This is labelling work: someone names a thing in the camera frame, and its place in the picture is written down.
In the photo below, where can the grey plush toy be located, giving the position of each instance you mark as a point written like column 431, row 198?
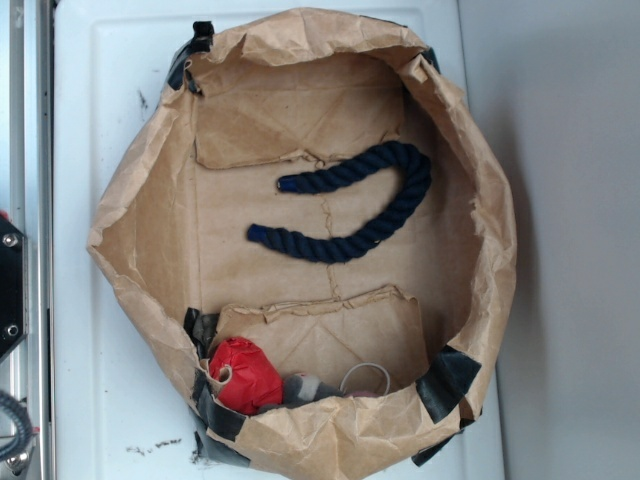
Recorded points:
column 301, row 389

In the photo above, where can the red crumpled ball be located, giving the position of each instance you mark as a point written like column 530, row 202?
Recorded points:
column 248, row 379

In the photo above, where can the black mounting bracket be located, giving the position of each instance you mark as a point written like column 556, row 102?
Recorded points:
column 12, row 287

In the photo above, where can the brown paper bag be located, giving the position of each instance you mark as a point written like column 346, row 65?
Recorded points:
column 410, row 332

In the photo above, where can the aluminium frame rail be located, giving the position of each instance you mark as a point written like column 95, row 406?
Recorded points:
column 26, row 195

